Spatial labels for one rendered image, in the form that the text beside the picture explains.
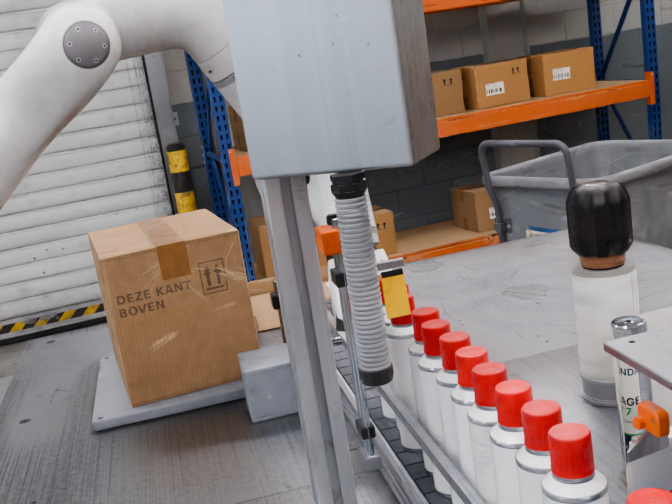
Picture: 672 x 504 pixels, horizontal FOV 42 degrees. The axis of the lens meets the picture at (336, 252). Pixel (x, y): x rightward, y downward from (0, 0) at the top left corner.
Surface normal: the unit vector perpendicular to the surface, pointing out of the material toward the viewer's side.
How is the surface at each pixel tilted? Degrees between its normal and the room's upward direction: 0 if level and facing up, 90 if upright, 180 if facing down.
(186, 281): 90
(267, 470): 0
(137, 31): 112
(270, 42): 90
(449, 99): 91
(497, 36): 90
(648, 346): 0
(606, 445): 0
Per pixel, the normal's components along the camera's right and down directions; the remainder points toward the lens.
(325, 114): -0.37, 0.27
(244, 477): -0.15, -0.96
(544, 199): -0.77, 0.31
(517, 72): 0.40, 0.15
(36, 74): -0.26, 0.59
